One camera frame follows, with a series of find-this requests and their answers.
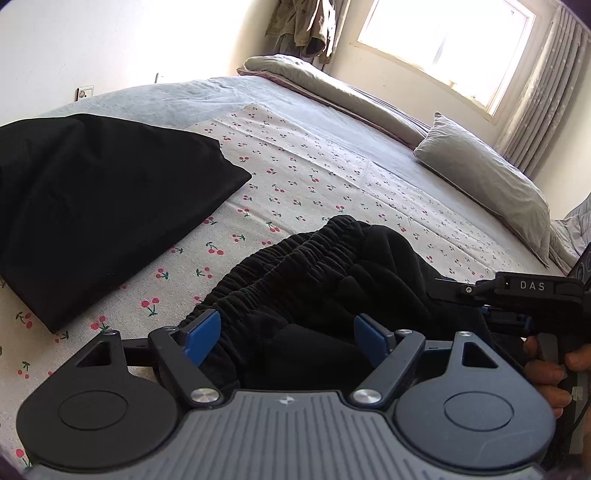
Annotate grey quilted headboard cover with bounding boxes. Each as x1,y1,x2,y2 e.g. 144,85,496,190
549,194,591,274

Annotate folded black garment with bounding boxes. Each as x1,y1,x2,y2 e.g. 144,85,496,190
1,114,250,332

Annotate folded grey blanket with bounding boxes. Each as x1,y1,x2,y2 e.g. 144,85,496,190
236,54,430,149

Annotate cherry print cloth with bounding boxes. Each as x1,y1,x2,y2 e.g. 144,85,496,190
1,105,557,470

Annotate beige curtain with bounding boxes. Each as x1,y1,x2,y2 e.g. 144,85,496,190
495,4,590,177

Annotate grey pillow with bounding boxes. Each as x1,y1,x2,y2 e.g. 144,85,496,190
414,112,551,265

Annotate black pants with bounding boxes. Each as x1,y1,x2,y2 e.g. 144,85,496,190
195,216,524,395

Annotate hanging olive clothes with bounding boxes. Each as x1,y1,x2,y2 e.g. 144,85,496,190
266,0,351,68

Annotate wall socket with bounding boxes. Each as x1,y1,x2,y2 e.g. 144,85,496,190
75,85,94,102

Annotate person's right hand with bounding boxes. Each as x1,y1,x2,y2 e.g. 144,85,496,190
524,336,591,419

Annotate window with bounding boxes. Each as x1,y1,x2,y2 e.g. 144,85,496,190
352,1,541,119

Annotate grey bed sheet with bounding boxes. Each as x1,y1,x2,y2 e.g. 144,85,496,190
42,76,561,275

